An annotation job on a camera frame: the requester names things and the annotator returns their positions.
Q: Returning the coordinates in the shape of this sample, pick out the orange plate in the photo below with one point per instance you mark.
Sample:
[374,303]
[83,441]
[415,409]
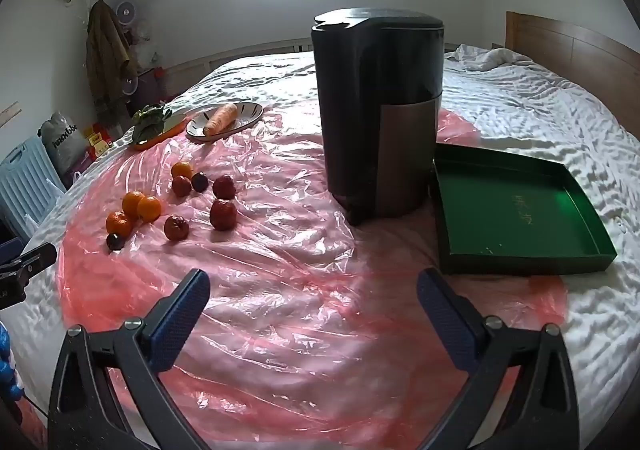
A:
[172,126]

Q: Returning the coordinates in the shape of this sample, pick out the pink plastic sheet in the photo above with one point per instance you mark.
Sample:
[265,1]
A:
[300,280]

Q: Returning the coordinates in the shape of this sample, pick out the white striped plate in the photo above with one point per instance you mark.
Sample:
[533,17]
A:
[247,112]

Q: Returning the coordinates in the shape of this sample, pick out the crumpled white cloth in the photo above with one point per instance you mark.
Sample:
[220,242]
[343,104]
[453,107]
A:
[485,56]

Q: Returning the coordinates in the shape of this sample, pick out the carrot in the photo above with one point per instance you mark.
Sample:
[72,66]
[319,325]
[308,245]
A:
[220,120]

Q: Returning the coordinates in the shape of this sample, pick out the small red apple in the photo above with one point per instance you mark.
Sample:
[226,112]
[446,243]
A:
[181,187]
[224,187]
[176,227]
[222,214]

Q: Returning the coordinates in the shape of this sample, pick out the orange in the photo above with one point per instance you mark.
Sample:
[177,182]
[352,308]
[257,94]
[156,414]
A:
[132,202]
[119,223]
[181,170]
[150,208]

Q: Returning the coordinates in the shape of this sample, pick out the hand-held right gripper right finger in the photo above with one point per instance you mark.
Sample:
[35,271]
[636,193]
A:
[445,315]

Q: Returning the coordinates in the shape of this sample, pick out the dark purple plum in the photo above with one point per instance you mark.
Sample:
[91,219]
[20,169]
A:
[115,241]
[200,181]

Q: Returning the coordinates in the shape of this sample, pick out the light blue ribbed panel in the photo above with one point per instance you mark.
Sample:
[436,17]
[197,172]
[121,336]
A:
[25,180]

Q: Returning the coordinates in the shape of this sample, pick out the wooden headboard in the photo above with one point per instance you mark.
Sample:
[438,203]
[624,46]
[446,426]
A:
[565,45]

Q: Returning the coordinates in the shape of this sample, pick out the person's left hand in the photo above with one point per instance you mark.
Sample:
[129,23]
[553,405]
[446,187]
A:
[4,360]

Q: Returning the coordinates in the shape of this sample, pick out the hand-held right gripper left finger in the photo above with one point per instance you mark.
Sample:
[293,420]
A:
[182,315]

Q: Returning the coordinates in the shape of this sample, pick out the green leafy vegetable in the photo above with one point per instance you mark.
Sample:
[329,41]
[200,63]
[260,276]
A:
[147,122]

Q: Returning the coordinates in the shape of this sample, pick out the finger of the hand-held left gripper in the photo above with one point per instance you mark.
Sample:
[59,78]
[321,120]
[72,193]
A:
[39,255]
[10,248]

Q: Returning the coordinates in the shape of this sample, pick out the black and bronze electric kettle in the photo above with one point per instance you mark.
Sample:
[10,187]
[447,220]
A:
[380,120]

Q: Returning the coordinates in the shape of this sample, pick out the red and yellow box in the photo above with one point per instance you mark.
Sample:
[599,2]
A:
[97,140]

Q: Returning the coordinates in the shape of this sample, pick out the green cardboard tray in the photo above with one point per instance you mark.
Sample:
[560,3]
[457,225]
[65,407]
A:
[515,210]

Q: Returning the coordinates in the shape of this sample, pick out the grey printed bag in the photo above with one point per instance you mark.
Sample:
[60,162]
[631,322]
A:
[62,137]

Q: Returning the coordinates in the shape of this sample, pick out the small white fan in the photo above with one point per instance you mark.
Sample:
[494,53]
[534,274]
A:
[125,11]
[131,86]

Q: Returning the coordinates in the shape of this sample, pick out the brown hanging coat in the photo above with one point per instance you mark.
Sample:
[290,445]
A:
[107,60]

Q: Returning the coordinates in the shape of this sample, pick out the dark maroon cabinet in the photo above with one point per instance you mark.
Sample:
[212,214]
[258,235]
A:
[150,87]

